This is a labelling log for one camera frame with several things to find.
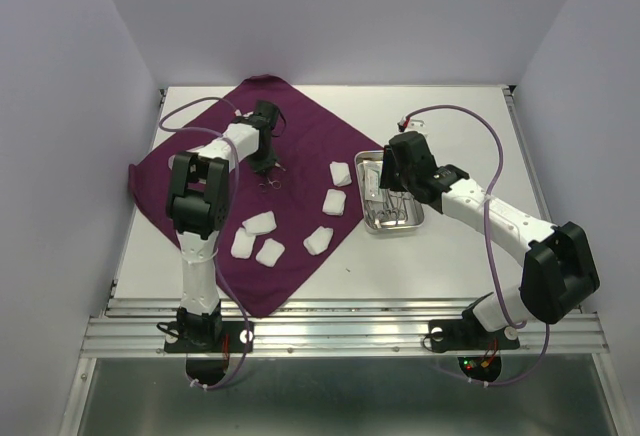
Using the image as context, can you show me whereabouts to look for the suture packet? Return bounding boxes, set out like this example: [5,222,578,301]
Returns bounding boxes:
[363,161,384,202]

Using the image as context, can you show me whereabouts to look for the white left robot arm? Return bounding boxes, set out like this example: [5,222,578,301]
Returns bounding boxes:
[166,100,284,350]

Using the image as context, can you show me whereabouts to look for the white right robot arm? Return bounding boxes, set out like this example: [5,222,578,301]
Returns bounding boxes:
[381,131,600,346]

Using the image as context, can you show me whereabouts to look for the steel tray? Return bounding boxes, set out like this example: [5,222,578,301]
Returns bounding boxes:
[355,150,425,235]

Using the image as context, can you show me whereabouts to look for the purple cloth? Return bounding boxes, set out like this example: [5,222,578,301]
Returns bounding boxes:
[128,76,377,318]

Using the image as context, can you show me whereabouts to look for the gauze pad centre large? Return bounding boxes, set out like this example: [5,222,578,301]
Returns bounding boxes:
[242,211,277,236]

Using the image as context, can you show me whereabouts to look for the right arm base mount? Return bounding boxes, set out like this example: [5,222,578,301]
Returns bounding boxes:
[421,296,520,386]

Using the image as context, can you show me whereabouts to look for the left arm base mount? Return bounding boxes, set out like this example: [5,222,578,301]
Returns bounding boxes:
[156,306,255,391]

